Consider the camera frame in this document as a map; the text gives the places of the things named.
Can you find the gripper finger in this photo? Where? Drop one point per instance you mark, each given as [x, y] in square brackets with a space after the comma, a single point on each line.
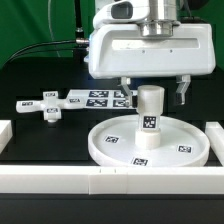
[183, 84]
[126, 91]

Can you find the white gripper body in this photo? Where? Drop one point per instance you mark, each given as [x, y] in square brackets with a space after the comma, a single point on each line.
[121, 51]

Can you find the white round table top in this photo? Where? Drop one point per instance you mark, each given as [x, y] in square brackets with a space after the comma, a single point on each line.
[112, 143]

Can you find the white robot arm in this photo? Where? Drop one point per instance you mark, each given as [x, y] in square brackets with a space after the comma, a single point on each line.
[162, 19]

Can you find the black vertical pole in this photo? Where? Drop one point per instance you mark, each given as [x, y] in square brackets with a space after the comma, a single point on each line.
[79, 33]

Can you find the white marker plate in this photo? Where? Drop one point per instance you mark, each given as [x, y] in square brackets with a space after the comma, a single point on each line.
[95, 99]

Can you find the white right fence block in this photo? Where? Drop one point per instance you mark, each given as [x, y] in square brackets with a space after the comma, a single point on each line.
[215, 133]

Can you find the white fence block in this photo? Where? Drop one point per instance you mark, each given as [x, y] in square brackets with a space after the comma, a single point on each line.
[215, 133]
[5, 133]

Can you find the white cross-shaped table base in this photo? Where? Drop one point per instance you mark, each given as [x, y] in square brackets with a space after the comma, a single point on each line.
[51, 105]

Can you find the white left fence block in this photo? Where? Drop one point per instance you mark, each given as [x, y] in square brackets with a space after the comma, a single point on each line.
[5, 133]

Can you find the white front fence bar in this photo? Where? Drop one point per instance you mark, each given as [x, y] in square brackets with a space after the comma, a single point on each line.
[105, 180]

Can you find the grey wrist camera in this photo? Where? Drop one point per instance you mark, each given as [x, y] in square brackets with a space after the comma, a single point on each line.
[122, 11]

